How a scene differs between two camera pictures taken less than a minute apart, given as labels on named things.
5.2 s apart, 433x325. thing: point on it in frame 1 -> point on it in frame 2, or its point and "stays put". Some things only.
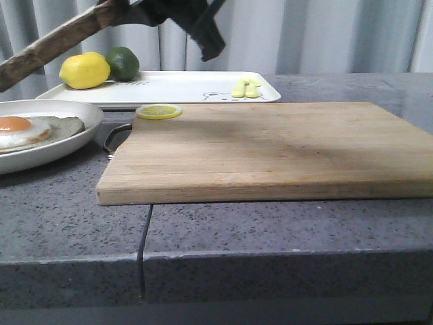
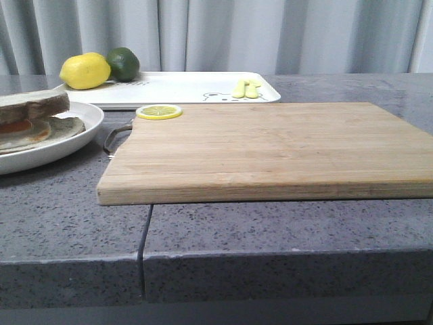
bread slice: [17, 65] -> [34, 105]
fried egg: [20, 131] stays put
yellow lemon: [84, 70] stays put
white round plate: [57, 152] stays put
